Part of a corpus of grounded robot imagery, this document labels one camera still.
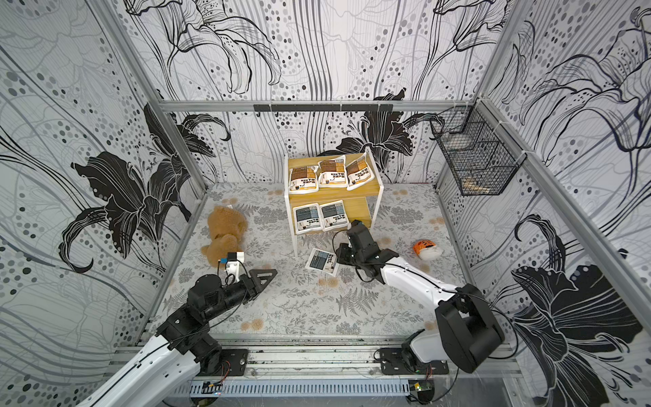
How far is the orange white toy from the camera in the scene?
3.02 feet

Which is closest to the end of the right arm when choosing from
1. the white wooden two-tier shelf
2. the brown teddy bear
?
the white wooden two-tier shelf

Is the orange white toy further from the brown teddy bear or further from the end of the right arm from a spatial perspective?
the brown teddy bear

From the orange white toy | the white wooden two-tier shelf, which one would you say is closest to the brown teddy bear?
the white wooden two-tier shelf
